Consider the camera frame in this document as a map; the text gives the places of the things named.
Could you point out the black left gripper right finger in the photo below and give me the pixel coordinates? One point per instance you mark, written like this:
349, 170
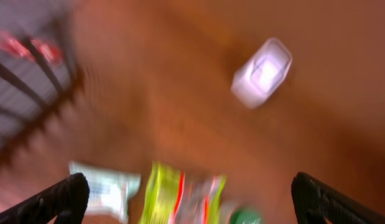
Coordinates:
315, 202

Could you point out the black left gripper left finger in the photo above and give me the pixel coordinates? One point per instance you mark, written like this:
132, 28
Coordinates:
64, 202

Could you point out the teal tissue pack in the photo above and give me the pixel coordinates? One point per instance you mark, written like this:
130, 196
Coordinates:
110, 190

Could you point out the green lid jar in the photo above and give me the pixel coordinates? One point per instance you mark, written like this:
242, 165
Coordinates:
245, 215

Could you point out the green candy bag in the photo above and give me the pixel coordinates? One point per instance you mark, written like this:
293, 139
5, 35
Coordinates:
174, 196

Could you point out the red coffee stick sachet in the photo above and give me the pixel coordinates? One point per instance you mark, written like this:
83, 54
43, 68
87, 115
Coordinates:
23, 49

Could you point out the white barcode scanner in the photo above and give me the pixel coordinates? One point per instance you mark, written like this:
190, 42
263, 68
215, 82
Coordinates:
255, 82

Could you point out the grey plastic basket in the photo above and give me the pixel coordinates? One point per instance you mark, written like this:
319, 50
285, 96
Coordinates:
31, 90

